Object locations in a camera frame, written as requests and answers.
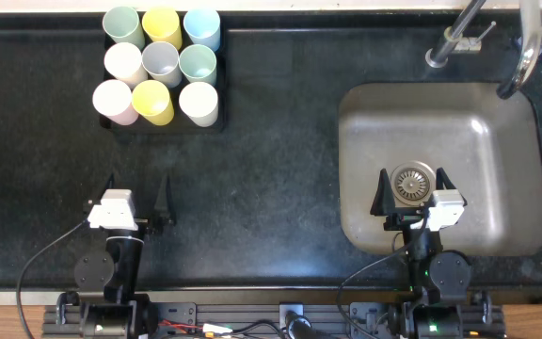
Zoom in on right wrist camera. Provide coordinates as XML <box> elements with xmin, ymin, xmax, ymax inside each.
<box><xmin>425</xmin><ymin>188</ymin><xmax>467</xmax><ymax>234</ymax></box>

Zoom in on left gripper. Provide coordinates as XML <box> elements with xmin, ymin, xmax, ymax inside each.
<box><xmin>83</xmin><ymin>171</ymin><xmax>178</xmax><ymax>237</ymax></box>

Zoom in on mounting rail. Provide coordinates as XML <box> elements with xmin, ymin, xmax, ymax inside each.
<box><xmin>42</xmin><ymin>290</ymin><xmax>507</xmax><ymax>339</ymax></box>

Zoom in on white cup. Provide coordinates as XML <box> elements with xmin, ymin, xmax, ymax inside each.
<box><xmin>178</xmin><ymin>81</ymin><xmax>220</xmax><ymax>129</ymax></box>
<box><xmin>103</xmin><ymin>40</ymin><xmax>150</xmax><ymax>90</ymax></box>

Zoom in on blue cup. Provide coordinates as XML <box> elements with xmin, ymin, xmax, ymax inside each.
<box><xmin>182</xmin><ymin>6</ymin><xmax>222</xmax><ymax>52</ymax></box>

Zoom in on pink cup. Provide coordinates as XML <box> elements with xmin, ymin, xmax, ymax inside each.
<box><xmin>91</xmin><ymin>78</ymin><xmax>140</xmax><ymax>127</ymax></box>

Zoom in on yellow cup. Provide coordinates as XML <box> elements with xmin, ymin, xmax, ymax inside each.
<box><xmin>140</xmin><ymin>5</ymin><xmax>183</xmax><ymax>51</ymax></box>
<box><xmin>131</xmin><ymin>78</ymin><xmax>176</xmax><ymax>127</ymax></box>

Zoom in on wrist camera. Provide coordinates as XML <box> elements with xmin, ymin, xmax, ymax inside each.
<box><xmin>425</xmin><ymin>188</ymin><xmax>467</xmax><ymax>234</ymax></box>
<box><xmin>87</xmin><ymin>188</ymin><xmax>140</xmax><ymax>233</ymax></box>

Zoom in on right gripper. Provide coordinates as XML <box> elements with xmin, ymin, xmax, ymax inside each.
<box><xmin>369</xmin><ymin>166</ymin><xmax>469</xmax><ymax>233</ymax></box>

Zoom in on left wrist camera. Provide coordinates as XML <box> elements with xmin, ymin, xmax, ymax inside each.
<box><xmin>87</xmin><ymin>188</ymin><xmax>140</xmax><ymax>233</ymax></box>

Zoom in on grey cup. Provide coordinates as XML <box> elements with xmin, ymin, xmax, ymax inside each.
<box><xmin>140</xmin><ymin>40</ymin><xmax>183</xmax><ymax>89</ymax></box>

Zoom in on black cable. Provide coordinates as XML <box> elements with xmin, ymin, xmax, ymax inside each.
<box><xmin>15</xmin><ymin>218</ymin><xmax>91</xmax><ymax>339</ymax></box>
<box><xmin>334</xmin><ymin>211</ymin><xmax>431</xmax><ymax>339</ymax></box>

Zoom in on steel tap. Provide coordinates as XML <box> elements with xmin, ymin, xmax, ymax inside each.
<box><xmin>424</xmin><ymin>0</ymin><xmax>542</xmax><ymax>101</ymax></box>

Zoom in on steel sink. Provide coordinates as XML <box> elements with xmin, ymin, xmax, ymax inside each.
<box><xmin>338</xmin><ymin>82</ymin><xmax>542</xmax><ymax>258</ymax></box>

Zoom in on green cup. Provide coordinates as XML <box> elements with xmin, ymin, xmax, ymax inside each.
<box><xmin>101</xmin><ymin>4</ymin><xmax>146</xmax><ymax>50</ymax></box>
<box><xmin>178</xmin><ymin>43</ymin><xmax>218</xmax><ymax>89</ymax></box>

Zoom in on black tray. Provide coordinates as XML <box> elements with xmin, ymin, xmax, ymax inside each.
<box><xmin>98</xmin><ymin>9</ymin><xmax>229</xmax><ymax>134</ymax></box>

